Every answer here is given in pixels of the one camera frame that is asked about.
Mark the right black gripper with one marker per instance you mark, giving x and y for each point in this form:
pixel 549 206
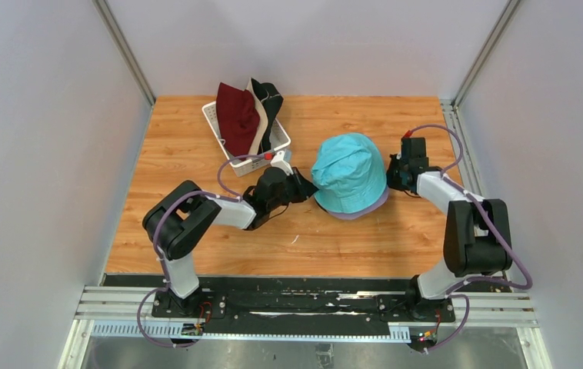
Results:
pixel 390 182

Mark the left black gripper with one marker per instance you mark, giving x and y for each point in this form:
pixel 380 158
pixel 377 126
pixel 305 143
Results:
pixel 304 189

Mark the teal hat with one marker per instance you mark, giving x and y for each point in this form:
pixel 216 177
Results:
pixel 349 173

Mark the purple bucket hat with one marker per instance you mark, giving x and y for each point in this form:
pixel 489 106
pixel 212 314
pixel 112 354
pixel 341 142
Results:
pixel 352 216

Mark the dark red hat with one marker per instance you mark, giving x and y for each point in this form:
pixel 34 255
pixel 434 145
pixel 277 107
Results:
pixel 238 120

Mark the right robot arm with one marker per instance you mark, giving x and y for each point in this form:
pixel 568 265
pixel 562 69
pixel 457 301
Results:
pixel 477 232

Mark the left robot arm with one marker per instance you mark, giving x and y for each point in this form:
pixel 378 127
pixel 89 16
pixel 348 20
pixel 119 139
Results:
pixel 179 221

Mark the white perforated plastic basket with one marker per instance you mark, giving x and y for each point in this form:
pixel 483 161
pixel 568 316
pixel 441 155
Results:
pixel 279 138

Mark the black hat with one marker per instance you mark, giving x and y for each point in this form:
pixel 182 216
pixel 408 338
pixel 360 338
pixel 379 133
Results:
pixel 268 103

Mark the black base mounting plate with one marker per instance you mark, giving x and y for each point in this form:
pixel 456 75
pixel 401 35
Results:
pixel 292 307

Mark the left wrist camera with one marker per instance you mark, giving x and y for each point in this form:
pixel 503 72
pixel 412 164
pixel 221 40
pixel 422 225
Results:
pixel 279 159

